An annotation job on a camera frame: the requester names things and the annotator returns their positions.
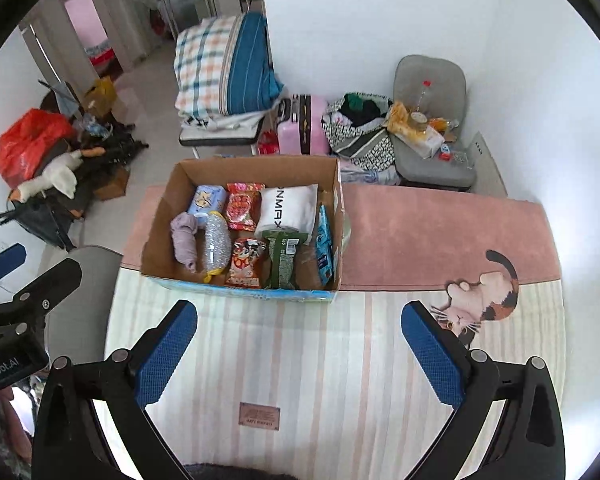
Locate white goose plush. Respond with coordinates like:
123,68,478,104
10,147,106,201

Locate pink suitcase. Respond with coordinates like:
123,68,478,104
277,94,331,157

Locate green packet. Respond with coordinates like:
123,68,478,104
262,228,311,291

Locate striped cat print table mat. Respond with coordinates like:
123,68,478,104
102,185,567,480

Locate black folded stroller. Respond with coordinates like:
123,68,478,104
0,195,88,252

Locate red plastic bag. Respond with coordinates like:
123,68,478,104
256,130,280,157

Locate white leaning board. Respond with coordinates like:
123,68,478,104
472,131,508,198

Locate blue tissue pack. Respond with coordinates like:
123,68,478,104
186,185,229,218

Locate grey socks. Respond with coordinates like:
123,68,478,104
170,211,201,273

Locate slender blue packet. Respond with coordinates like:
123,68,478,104
316,203,337,283

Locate red snack packet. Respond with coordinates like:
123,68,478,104
225,182,265,233

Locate person's dark fleece clothing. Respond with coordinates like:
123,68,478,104
182,462,291,480

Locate clear bottle with red cap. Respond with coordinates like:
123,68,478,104
414,80,433,116

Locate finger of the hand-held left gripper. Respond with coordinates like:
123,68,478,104
0,243,27,288
7,258,83,313

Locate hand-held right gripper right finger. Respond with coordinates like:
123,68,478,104
401,301,566,480

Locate black tripod bundle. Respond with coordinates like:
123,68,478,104
80,132,148,171

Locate white pillow packet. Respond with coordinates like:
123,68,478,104
256,184,320,235

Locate black white patterned bag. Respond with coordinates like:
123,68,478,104
321,92,398,173

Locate orange plastic bag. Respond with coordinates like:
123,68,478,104
0,108,77,189

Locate white tissue pack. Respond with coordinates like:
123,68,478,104
405,127,446,158

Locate grey padded chair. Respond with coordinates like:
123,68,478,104
392,55,477,192

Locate yellow plastic bag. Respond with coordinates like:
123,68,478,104
386,101,416,136

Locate yellow cardboard box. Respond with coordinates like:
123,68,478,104
82,77,118,118

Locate white folding table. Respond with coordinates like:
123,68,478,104
179,110,268,161

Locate plaid and blue folded quilt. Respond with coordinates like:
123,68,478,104
174,11,285,118

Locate clear plastic bag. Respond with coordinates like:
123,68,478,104
340,162,401,186

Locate silver scouring pad packet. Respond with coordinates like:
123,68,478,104
200,211,232,283

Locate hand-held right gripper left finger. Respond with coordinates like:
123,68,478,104
31,300,199,480

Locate cartoon print snack packet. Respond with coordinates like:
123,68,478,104
224,237,268,288

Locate small brown cardboard box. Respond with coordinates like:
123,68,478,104
92,166,131,202

